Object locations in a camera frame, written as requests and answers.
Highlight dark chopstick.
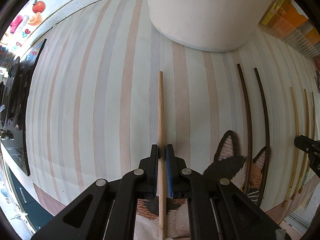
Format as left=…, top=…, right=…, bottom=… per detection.
left=236, top=63, right=253, bottom=194
left=254, top=67, right=270, bottom=207

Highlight blue cabinet door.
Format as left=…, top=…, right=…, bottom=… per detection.
left=8, top=168, right=54, bottom=231

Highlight striped cat table mat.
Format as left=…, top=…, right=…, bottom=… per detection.
left=24, top=0, right=320, bottom=240

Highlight orange seasoning box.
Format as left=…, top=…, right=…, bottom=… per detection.
left=270, top=0, right=308, bottom=38

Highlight clear plastic organizer tray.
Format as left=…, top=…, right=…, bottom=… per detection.
left=259, top=0, right=319, bottom=59

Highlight yellow seasoning box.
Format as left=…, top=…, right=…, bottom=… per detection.
left=260, top=0, right=286, bottom=26

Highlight black gas stove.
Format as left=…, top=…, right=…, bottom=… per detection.
left=1, top=38, right=47, bottom=176

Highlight cream cylindrical utensil holder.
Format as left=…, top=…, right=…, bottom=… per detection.
left=148, top=0, right=273, bottom=52

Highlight colourful wall stickers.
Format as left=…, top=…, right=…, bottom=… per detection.
left=1, top=0, right=46, bottom=73

